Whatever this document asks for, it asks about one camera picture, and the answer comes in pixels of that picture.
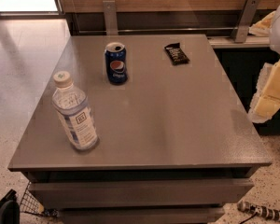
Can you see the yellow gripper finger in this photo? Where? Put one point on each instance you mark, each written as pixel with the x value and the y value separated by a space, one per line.
pixel 262 27
pixel 266 101

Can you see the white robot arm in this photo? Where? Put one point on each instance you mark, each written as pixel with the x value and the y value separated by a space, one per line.
pixel 274 33

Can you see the clear blue plastic water bottle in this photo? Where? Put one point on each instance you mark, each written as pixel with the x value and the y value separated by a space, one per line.
pixel 74 112

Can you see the black snack bar wrapper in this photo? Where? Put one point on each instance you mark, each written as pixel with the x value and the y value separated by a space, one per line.
pixel 176 54

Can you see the grey drawer cabinet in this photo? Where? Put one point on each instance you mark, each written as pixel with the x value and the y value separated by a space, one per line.
pixel 175 143

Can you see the blue Pepsi soda can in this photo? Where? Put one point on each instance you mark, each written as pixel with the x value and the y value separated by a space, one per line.
pixel 115 63

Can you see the black bag on floor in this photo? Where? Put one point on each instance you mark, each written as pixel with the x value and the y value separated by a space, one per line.
pixel 9 209

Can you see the right metal wall bracket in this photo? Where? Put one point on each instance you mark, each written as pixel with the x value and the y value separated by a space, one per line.
pixel 240 31

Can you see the metal wall bracket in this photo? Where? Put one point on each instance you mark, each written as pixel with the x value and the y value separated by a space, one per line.
pixel 110 16
pixel 240 31

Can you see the black and white striped handle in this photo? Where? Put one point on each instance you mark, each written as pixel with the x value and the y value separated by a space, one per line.
pixel 258 210

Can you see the left metal wall bracket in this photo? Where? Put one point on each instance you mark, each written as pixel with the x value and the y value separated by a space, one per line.
pixel 110 16

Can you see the horizontal metal rail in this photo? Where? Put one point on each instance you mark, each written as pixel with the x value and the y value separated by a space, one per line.
pixel 217 31

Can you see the black wire basket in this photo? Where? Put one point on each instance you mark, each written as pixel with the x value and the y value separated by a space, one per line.
pixel 29 204

